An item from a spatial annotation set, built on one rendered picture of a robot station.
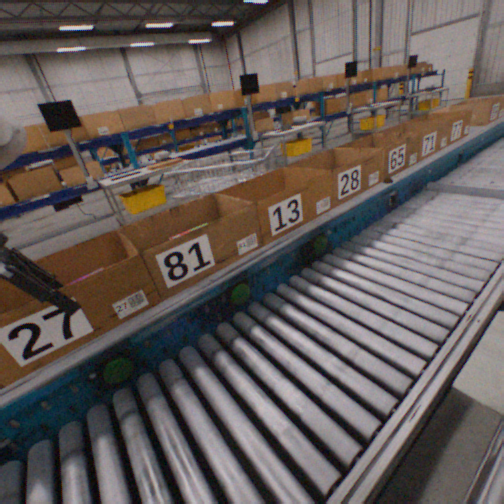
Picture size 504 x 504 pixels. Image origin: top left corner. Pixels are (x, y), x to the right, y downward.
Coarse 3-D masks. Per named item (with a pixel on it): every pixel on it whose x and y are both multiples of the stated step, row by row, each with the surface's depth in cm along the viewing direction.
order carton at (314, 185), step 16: (256, 176) 118; (272, 176) 124; (288, 176) 125; (304, 176) 117; (320, 176) 101; (224, 192) 110; (240, 192) 115; (256, 192) 121; (272, 192) 126; (288, 192) 93; (304, 192) 98; (320, 192) 104; (256, 208) 87; (304, 208) 101; (304, 224) 104; (272, 240) 96
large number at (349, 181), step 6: (354, 168) 112; (360, 168) 115; (342, 174) 109; (348, 174) 111; (354, 174) 114; (360, 174) 116; (342, 180) 110; (348, 180) 112; (354, 180) 115; (342, 186) 111; (348, 186) 114; (354, 186) 116; (342, 192) 112; (348, 192) 115
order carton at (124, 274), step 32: (64, 256) 82; (96, 256) 88; (128, 256) 94; (0, 288) 75; (64, 288) 59; (96, 288) 64; (128, 288) 69; (0, 320) 54; (96, 320) 66; (0, 352) 55; (64, 352) 64
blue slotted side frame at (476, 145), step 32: (448, 160) 167; (384, 192) 122; (416, 192) 151; (352, 224) 119; (288, 256) 99; (320, 256) 111; (224, 288) 81; (256, 288) 93; (160, 320) 70; (192, 320) 80; (224, 320) 88; (160, 352) 77; (64, 384) 60; (96, 384) 68; (128, 384) 73; (0, 416) 54; (32, 416) 60; (64, 416) 65; (0, 448) 58
